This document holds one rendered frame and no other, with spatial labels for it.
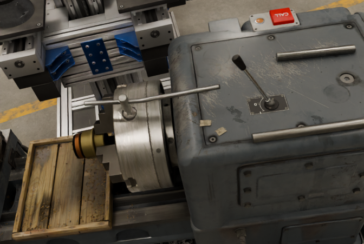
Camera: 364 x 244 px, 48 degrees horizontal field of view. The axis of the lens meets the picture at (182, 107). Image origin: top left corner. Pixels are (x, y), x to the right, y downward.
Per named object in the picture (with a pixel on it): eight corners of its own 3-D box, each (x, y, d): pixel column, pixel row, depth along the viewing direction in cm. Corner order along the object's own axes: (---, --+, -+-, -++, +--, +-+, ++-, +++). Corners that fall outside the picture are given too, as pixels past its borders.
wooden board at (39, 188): (114, 135, 148) (111, 129, 145) (111, 230, 125) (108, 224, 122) (34, 146, 149) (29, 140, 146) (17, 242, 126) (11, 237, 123)
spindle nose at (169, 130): (177, 114, 133) (170, 82, 115) (184, 176, 124) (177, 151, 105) (169, 116, 134) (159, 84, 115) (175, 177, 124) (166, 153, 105)
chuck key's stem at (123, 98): (127, 121, 108) (117, 101, 98) (128, 113, 109) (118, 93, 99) (135, 120, 108) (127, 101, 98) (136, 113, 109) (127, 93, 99)
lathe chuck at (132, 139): (159, 110, 141) (142, 59, 113) (167, 200, 126) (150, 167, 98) (134, 113, 141) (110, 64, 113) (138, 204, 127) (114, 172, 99)
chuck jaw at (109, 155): (134, 140, 116) (134, 175, 108) (137, 150, 120) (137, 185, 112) (96, 145, 116) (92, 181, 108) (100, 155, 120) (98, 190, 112)
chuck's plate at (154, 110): (169, 109, 141) (155, 58, 113) (179, 198, 126) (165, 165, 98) (159, 110, 141) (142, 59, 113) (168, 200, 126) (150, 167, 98)
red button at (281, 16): (288, 12, 122) (289, 6, 120) (294, 25, 118) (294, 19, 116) (268, 15, 122) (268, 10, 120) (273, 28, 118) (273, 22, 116)
